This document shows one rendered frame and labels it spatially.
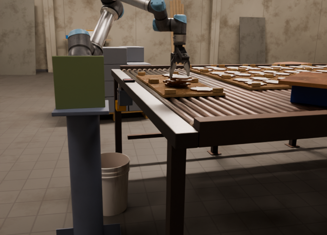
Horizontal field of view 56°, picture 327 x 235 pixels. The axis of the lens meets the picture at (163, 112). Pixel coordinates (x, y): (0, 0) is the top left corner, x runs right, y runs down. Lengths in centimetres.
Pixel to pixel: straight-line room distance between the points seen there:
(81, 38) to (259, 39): 1072
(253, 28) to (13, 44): 821
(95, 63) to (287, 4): 1192
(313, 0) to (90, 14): 841
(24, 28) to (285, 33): 940
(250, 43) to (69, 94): 1065
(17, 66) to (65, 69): 914
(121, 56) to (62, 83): 296
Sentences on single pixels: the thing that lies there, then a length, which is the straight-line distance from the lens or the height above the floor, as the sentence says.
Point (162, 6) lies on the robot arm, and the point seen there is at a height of 138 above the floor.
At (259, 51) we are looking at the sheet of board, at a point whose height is 74.
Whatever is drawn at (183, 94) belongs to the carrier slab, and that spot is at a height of 94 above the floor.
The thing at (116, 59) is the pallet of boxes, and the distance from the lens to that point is 448.
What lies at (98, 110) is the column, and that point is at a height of 87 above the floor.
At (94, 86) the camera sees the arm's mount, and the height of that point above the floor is 98.
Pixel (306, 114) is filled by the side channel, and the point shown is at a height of 95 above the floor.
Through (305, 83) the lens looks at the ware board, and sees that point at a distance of 150.
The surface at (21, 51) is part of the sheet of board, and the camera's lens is 1076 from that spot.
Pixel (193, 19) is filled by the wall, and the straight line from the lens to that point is 1165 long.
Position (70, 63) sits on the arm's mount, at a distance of 157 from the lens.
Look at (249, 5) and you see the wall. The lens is 1244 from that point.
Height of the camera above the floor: 123
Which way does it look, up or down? 14 degrees down
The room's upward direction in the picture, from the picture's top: 1 degrees clockwise
